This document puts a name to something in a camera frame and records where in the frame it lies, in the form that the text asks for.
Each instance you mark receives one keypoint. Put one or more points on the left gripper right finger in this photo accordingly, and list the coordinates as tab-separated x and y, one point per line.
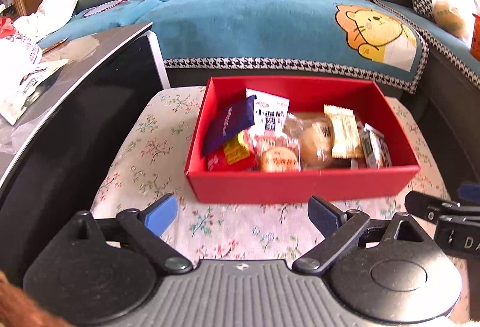
342	232

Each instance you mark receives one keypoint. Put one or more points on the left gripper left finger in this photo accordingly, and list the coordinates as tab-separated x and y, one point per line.
144	229

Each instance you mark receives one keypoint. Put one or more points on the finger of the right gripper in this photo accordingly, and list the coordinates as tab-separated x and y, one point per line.
428	207
469	193

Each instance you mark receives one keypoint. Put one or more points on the white Kapron wafer packet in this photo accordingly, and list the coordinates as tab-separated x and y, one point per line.
376	152

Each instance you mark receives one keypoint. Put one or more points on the yellow red snack packet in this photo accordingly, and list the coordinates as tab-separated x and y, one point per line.
237	154

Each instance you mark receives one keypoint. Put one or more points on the white spicy gluten strip packet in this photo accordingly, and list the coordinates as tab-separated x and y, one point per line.
270	112

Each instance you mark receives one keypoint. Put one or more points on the purple wafer biscuit packet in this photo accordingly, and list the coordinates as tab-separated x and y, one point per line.
231	121

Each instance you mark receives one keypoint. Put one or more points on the floral tablecloth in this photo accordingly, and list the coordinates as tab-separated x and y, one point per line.
151	163

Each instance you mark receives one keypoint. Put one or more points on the beige wrapped biscuit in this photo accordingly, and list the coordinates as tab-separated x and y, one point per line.
347	142

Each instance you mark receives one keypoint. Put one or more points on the clear wrapped brown bun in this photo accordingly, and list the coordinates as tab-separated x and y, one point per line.
316	137

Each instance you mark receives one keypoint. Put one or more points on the clear wrapped round pastry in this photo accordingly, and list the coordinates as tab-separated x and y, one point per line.
275	153

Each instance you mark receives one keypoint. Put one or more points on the black glass coffee table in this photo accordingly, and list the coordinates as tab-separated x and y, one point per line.
73	131

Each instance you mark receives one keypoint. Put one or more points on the red cardboard box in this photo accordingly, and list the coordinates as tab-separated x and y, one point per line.
345	179

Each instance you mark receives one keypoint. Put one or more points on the orange plastic basket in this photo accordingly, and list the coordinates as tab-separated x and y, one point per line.
475	43

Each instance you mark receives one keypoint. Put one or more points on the white red plastic bag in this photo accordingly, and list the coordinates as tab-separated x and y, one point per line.
21	70

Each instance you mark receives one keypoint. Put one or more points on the teal lion sofa cover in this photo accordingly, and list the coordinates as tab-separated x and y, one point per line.
367	39

